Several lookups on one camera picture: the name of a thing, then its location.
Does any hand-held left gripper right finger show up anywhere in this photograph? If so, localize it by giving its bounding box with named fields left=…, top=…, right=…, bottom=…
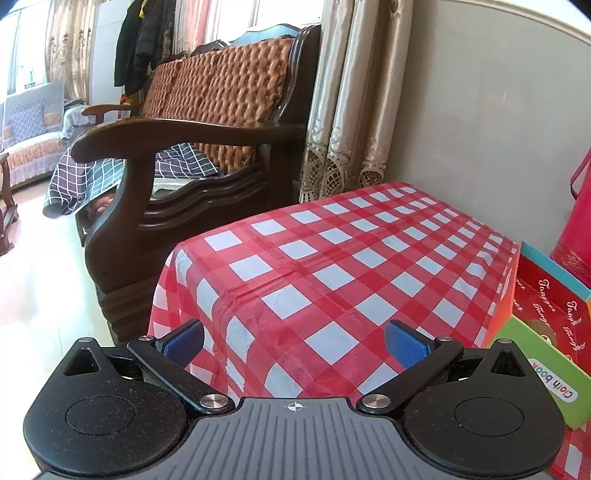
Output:
left=358, top=320, right=527, bottom=416

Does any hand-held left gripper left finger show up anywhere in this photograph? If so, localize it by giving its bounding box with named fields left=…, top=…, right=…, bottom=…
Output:
left=62, top=319, right=236, bottom=418

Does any green cloth book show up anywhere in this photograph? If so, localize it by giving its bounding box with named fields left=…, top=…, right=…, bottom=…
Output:
left=489, top=316, right=591, bottom=430

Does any red checked tablecloth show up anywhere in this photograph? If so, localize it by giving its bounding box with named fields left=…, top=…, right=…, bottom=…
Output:
left=148, top=182, right=591, bottom=480

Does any red printed box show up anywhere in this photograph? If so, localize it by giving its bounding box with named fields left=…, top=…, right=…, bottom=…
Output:
left=485, top=240, right=591, bottom=370

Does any dark blue checked blanket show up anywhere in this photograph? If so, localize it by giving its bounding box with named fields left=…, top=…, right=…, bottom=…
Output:
left=43, top=142, right=220, bottom=217

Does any red bag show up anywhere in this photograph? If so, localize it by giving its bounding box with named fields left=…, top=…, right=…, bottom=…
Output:
left=549, top=148, right=591, bottom=287

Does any dark wooden sofa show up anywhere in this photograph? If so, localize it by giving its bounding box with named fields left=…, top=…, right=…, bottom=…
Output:
left=71, top=23, right=324, bottom=344

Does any brown woven back cushion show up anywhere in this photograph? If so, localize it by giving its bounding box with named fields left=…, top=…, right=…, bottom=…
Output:
left=139, top=37, right=296, bottom=174

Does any beige embroidered curtain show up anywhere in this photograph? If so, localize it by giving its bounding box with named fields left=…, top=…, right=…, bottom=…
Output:
left=298, top=0, right=414, bottom=204

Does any sofa with grey cover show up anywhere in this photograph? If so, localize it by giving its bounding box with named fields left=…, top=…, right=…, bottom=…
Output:
left=0, top=78, right=93, bottom=190

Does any black hanging coat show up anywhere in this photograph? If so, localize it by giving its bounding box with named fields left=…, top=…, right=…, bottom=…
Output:
left=113, top=0, right=176, bottom=95

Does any sheer floral curtain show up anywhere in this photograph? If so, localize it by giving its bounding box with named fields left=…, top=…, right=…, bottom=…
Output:
left=44, top=0, right=100, bottom=102

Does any wooden chair frame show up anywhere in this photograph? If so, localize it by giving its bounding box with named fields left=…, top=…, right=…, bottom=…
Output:
left=0, top=152, right=19, bottom=257

